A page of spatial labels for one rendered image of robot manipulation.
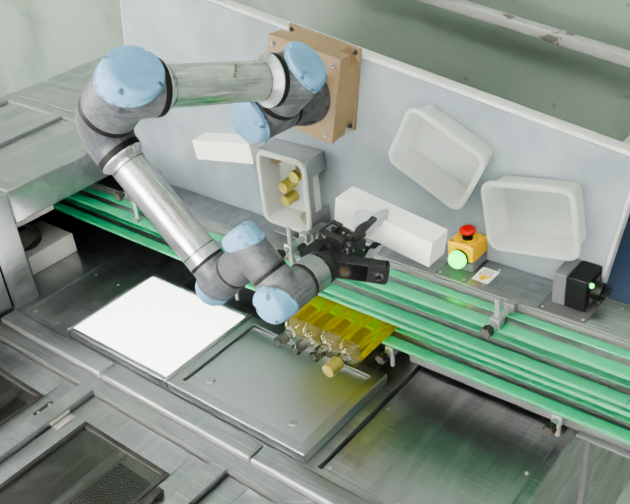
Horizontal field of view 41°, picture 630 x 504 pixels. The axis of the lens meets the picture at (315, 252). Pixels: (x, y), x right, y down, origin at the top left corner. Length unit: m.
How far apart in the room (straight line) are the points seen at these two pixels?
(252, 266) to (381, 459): 0.68
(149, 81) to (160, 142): 1.19
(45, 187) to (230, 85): 1.10
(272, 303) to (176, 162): 1.30
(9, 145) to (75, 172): 0.31
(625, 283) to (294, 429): 0.85
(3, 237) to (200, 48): 0.81
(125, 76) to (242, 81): 0.28
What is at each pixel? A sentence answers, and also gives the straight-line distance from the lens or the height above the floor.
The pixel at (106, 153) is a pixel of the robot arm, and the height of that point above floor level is 1.45.
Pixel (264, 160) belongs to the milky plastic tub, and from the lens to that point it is 2.34.
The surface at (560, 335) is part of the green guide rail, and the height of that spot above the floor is 0.91.
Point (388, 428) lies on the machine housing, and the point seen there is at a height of 1.11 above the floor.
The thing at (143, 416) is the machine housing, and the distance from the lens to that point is 2.23.
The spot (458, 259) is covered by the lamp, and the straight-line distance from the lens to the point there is 2.02.
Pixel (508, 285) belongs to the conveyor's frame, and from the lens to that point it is 2.02.
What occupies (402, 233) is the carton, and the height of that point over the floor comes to 1.11.
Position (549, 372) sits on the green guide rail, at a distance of 1.93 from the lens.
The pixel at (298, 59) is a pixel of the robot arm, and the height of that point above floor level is 1.02.
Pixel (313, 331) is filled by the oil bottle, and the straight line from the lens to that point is 2.11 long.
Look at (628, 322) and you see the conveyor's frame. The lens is 1.94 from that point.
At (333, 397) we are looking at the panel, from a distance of 2.14.
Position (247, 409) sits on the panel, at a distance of 2.14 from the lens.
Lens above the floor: 2.31
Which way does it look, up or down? 39 degrees down
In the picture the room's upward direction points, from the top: 127 degrees counter-clockwise
